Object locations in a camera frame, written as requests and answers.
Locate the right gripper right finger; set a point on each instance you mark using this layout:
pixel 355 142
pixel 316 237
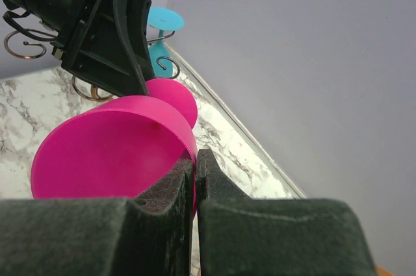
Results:
pixel 239 235

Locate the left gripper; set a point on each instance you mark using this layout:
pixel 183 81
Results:
pixel 102 42

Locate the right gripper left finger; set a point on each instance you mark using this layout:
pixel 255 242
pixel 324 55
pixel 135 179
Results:
pixel 148 235

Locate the blue wine glass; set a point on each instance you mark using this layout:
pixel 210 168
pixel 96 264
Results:
pixel 167 22

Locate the pink wine glass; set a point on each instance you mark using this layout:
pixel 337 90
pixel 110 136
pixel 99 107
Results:
pixel 119 148

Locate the wooden dish rack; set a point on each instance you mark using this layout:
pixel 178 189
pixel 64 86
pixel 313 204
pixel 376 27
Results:
pixel 383 272

